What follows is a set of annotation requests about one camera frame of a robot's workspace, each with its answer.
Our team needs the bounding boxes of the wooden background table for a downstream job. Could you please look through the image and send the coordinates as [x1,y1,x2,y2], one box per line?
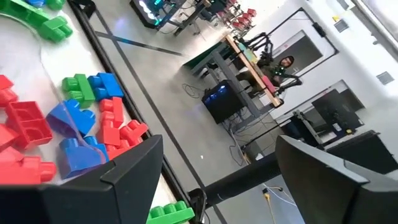
[183,32,284,108]

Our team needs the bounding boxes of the person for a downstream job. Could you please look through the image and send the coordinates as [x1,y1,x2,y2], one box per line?
[257,55,304,94]

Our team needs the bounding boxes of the green toy building block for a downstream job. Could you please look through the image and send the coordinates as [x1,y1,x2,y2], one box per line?
[146,200,195,224]
[39,16,73,44]
[61,73,96,109]
[46,0,67,11]

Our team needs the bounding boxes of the black background monitor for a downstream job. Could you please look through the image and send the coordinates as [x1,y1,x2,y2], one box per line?
[312,89,365,138]

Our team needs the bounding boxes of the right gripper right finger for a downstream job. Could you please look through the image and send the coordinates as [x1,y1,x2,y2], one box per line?
[275,134,398,224]

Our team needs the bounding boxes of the long green building block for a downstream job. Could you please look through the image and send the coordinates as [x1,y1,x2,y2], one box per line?
[0,0,47,27]

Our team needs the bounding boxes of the white plastic table cover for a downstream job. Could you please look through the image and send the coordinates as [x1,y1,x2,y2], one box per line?
[0,0,187,224]

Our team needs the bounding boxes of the black computer tower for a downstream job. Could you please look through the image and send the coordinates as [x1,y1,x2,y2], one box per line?
[201,80,246,124]

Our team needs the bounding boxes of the lit computer case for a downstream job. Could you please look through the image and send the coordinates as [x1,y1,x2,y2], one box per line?
[129,0,175,29]

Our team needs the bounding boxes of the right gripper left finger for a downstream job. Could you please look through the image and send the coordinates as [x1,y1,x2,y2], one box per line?
[0,135,164,224]

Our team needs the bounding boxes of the clear plastic bin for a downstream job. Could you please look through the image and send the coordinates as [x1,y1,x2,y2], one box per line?
[0,12,109,187]

